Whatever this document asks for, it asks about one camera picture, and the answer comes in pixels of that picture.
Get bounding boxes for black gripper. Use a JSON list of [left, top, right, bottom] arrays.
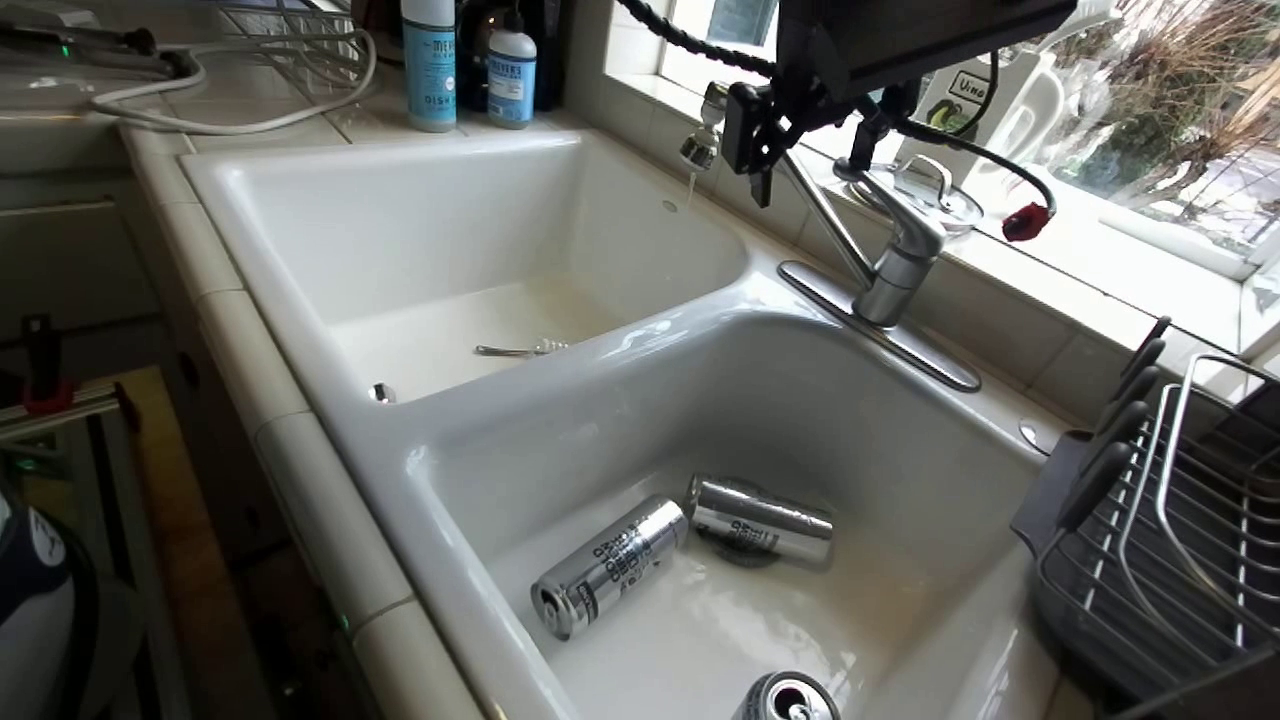
[[720, 66, 918, 209]]

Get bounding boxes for chrome faucet with lever handle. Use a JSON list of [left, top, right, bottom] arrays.
[[777, 158, 979, 391]]

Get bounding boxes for dark red robot arm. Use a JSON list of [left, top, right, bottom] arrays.
[[720, 0, 1074, 206]]

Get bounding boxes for white item on windowsill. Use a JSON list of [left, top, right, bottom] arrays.
[[891, 51, 1064, 225]]

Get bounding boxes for small blue white bottle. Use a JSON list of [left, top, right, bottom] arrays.
[[484, 9, 536, 130]]

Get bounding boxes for white double basin sink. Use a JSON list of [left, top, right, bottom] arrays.
[[186, 130, 1059, 720]]

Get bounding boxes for silver can right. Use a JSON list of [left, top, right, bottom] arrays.
[[687, 478, 836, 570]]

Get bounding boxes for metal utensil in sink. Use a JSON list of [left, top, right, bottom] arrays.
[[473, 346, 564, 361]]

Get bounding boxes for blue white spray bottle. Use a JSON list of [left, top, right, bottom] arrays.
[[398, 0, 455, 130]]

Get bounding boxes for silver can left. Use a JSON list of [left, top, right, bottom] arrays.
[[532, 495, 687, 639]]

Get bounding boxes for black dish drying rack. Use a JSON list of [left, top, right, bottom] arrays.
[[1013, 320, 1280, 720]]

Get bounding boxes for black tool on counter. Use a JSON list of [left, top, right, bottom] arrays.
[[0, 18, 199, 81]]

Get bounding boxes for white appliance lower left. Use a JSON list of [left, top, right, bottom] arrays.
[[0, 492, 76, 720]]

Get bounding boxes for black cable with red plug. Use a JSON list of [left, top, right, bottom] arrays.
[[611, 0, 1059, 249]]

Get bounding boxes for white cable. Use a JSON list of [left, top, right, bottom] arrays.
[[84, 21, 385, 140]]

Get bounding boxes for wire rack top left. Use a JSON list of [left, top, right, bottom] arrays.
[[220, 0, 375, 102]]

